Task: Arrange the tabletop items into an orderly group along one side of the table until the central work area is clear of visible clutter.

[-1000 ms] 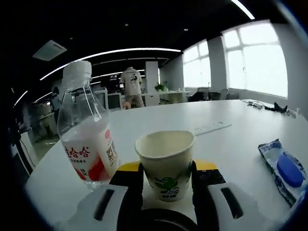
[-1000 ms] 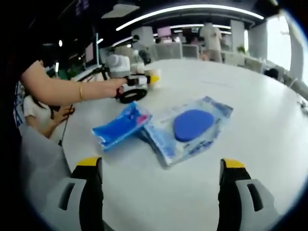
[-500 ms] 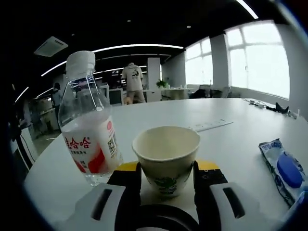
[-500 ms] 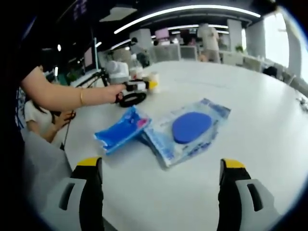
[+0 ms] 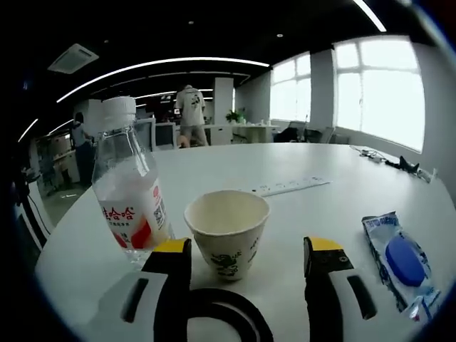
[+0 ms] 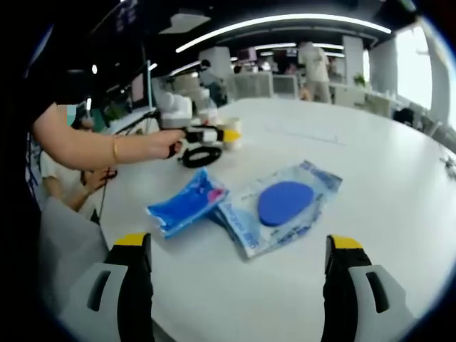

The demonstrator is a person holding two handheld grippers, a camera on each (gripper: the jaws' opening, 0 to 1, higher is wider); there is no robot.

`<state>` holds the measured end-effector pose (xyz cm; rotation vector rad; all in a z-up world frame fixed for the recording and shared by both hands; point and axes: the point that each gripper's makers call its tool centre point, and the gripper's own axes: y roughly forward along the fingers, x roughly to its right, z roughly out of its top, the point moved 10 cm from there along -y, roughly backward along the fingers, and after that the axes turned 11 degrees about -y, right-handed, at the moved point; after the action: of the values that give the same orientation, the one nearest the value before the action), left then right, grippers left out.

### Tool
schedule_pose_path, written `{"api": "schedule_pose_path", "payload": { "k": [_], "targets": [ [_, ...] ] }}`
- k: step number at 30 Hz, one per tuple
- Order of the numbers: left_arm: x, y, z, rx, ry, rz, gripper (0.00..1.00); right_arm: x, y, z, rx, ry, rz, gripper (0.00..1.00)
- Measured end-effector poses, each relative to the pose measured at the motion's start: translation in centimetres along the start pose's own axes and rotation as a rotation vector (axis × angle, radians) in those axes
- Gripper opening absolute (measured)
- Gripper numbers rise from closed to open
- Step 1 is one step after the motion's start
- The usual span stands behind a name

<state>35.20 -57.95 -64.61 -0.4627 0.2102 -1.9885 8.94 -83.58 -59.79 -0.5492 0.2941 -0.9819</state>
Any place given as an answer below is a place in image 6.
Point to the person's left hand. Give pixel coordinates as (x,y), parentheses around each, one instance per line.
(164,144)

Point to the grey mesh chair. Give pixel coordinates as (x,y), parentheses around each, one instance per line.
(67,235)

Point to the dark overhead screen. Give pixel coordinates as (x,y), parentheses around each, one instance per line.
(126,14)

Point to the black office chair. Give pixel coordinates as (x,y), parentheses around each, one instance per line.
(404,115)

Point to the open laptop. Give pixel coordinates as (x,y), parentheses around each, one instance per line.
(139,89)

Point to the white mesh office chair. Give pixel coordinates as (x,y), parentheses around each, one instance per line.
(285,85)

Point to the white paper cup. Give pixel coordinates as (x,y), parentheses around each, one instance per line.
(235,145)

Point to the clear pouch with blue disc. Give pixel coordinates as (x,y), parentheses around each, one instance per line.
(285,203)

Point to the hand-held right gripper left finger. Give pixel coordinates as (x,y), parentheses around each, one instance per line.
(132,285)

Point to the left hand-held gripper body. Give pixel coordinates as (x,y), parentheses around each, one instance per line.
(174,108)

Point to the white tabletop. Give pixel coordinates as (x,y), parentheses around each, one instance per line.
(213,285)

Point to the large window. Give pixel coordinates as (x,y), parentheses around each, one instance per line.
(451,107)
(409,67)

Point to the green potted plant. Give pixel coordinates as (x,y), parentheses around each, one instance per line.
(359,79)

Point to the white counter desk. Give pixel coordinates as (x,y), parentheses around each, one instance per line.
(370,99)

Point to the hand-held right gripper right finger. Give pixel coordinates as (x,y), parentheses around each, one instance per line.
(342,285)

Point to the long ceiling light strip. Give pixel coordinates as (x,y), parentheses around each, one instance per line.
(285,23)

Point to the blue plastic packet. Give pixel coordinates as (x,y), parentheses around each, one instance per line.
(185,206)

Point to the wall display screen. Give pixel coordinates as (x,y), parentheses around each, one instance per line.
(247,53)

